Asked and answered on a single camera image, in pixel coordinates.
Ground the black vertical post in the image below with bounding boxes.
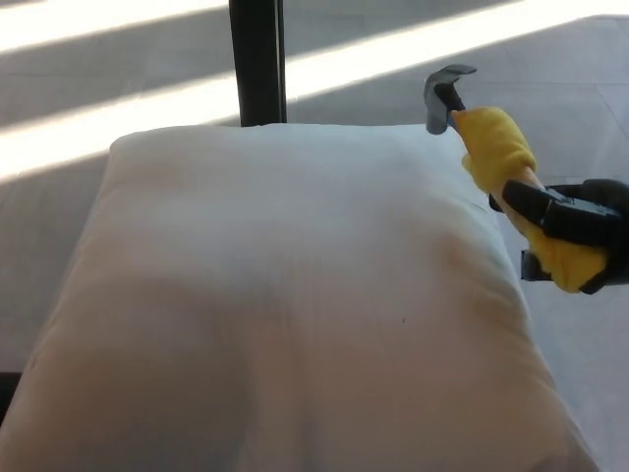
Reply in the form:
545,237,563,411
228,0,288,128

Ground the claw hammer with wooden handle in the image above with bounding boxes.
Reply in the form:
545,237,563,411
423,63,544,282

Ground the white pillow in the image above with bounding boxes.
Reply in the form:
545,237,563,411
0,122,604,472

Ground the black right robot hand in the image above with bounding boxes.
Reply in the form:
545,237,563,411
500,177,629,296

